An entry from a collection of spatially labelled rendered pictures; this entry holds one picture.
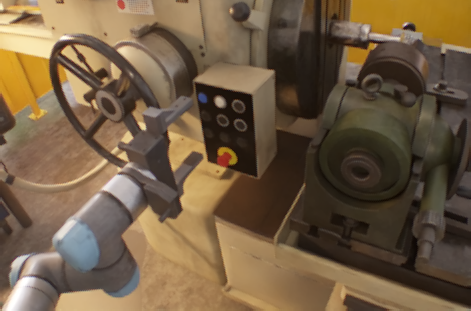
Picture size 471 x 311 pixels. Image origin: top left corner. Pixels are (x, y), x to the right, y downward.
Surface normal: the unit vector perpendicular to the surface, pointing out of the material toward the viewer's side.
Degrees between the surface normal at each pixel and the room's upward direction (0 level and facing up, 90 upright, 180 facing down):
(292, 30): 69
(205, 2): 90
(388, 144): 90
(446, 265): 0
